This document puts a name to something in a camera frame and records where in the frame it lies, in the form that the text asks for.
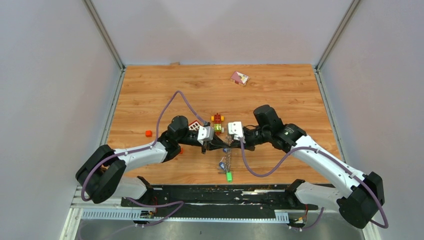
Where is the red toy brick car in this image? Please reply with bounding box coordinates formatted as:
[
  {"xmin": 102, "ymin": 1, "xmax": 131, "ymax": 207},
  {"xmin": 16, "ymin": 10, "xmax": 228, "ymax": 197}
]
[{"xmin": 210, "ymin": 112, "xmax": 225, "ymax": 135}]

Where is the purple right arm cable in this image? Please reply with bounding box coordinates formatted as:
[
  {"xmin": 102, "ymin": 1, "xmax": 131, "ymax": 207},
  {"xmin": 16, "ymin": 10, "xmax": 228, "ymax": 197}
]
[{"xmin": 240, "ymin": 140, "xmax": 389, "ymax": 232}]

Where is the aluminium frame post left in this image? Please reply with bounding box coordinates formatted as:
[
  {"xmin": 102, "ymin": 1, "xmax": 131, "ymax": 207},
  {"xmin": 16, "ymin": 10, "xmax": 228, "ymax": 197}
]
[{"xmin": 82, "ymin": 0, "xmax": 125, "ymax": 72}]

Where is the aluminium frame post right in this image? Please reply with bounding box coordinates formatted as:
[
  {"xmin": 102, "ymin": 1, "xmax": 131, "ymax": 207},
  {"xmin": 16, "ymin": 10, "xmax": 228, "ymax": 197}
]
[{"xmin": 315, "ymin": 0, "xmax": 362, "ymax": 71}]

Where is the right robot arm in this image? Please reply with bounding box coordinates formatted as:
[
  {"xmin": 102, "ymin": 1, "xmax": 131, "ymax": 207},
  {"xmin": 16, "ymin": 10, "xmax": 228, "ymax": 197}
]
[{"xmin": 227, "ymin": 104, "xmax": 389, "ymax": 229}]

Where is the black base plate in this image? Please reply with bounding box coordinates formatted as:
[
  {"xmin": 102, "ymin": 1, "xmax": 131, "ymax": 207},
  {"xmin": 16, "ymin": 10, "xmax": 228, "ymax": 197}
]
[{"xmin": 140, "ymin": 184, "xmax": 318, "ymax": 219}]

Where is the small orange cube brick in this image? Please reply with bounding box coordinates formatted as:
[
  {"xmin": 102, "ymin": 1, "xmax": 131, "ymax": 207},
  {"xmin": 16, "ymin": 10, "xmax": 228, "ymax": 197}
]
[{"xmin": 145, "ymin": 130, "xmax": 153, "ymax": 138}]

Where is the aluminium frame post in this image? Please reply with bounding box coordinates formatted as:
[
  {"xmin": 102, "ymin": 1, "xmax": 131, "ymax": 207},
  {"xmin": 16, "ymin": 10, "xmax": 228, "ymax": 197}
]
[
  {"xmin": 315, "ymin": 0, "xmax": 362, "ymax": 71},
  {"xmin": 82, "ymin": 0, "xmax": 125, "ymax": 72}
]

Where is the chain of metal keyrings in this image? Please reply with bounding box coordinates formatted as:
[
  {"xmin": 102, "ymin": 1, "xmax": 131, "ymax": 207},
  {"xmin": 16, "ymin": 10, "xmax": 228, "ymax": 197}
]
[{"xmin": 222, "ymin": 134, "xmax": 233, "ymax": 173}]

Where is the red patterned card box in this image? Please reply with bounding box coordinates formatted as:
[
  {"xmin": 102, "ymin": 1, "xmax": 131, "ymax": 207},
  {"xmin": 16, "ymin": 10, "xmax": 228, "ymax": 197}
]
[{"xmin": 230, "ymin": 71, "xmax": 250, "ymax": 86}]

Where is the red window toy brick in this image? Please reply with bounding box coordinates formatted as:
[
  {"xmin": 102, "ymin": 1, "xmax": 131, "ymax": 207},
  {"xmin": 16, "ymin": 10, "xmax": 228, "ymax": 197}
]
[{"xmin": 188, "ymin": 120, "xmax": 202, "ymax": 131}]

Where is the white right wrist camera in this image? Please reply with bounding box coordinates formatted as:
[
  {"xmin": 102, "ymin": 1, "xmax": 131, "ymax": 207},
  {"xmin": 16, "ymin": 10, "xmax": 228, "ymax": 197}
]
[{"xmin": 227, "ymin": 121, "xmax": 245, "ymax": 143}]

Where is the green key tag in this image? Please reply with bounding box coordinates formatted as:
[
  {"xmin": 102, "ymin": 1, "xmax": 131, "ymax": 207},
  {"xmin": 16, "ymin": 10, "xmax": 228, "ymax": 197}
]
[{"xmin": 225, "ymin": 171, "xmax": 233, "ymax": 183}]

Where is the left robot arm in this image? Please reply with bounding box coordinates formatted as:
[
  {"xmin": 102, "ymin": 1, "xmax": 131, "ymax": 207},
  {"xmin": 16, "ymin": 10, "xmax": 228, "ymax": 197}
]
[{"xmin": 75, "ymin": 115, "xmax": 229, "ymax": 207}]

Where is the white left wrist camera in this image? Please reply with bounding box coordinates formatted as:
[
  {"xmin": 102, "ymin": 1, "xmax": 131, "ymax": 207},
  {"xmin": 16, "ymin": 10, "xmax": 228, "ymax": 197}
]
[{"xmin": 197, "ymin": 126, "xmax": 215, "ymax": 145}]

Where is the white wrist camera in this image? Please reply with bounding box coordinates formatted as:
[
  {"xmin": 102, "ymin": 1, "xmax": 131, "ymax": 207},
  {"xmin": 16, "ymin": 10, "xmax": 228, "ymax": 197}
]
[
  {"xmin": 197, "ymin": 126, "xmax": 215, "ymax": 145},
  {"xmin": 227, "ymin": 121, "xmax": 245, "ymax": 143}
]

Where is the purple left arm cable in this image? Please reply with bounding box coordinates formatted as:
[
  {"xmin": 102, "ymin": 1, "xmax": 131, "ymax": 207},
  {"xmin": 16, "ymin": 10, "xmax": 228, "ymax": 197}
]
[{"xmin": 81, "ymin": 90, "xmax": 210, "ymax": 229}]

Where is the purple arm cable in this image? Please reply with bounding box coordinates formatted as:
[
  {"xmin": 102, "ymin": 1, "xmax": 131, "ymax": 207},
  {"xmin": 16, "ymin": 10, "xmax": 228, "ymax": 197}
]
[
  {"xmin": 81, "ymin": 90, "xmax": 210, "ymax": 229},
  {"xmin": 240, "ymin": 140, "xmax": 389, "ymax": 232}
]

